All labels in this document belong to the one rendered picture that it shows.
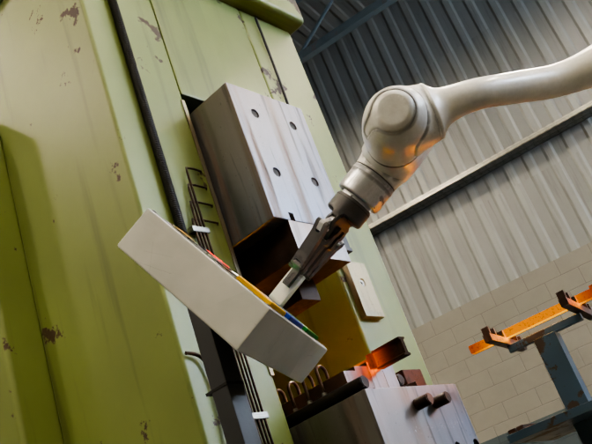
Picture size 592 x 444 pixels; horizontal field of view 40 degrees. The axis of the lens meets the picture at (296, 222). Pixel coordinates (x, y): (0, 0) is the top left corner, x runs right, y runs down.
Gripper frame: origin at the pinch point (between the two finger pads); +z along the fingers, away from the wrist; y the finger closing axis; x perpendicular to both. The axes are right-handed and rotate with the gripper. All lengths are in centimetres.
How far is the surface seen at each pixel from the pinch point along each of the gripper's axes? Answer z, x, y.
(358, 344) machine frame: -1, 4, 74
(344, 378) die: 7.2, -9.1, 35.4
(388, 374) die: 1, -12, 50
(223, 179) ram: -12, 46, 35
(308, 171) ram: -28, 37, 50
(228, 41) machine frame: -48, 92, 62
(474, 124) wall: -306, 270, 784
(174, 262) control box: 8.1, 6.2, -27.0
